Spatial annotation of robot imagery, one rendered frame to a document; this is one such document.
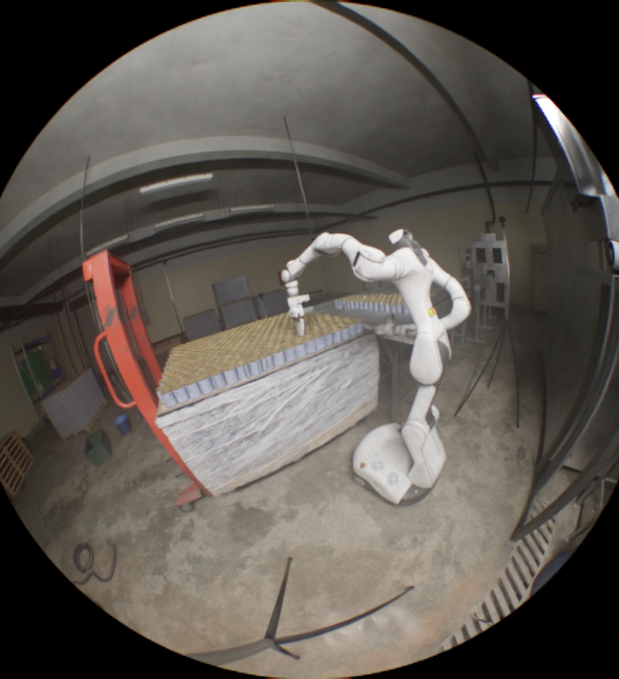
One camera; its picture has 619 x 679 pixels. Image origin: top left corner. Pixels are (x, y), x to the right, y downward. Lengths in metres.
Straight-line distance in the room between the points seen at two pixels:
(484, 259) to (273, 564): 6.59
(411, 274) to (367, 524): 1.55
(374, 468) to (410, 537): 0.62
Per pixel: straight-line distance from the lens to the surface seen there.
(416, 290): 0.86
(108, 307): 1.39
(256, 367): 1.03
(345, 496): 1.74
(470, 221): 7.73
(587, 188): 1.24
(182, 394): 1.03
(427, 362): 0.89
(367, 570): 1.57
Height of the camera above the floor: 1.57
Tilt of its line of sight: 19 degrees down
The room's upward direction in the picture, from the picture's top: 12 degrees counter-clockwise
